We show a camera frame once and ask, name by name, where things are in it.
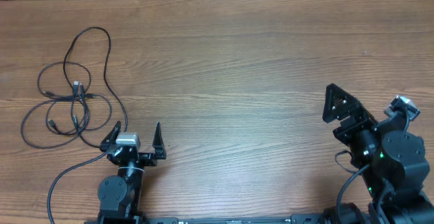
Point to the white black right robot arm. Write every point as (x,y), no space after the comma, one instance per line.
(390,160)

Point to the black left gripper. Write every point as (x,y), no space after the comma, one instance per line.
(146,157)

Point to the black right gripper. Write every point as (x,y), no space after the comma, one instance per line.
(350,122)

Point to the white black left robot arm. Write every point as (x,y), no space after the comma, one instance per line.
(119,194)

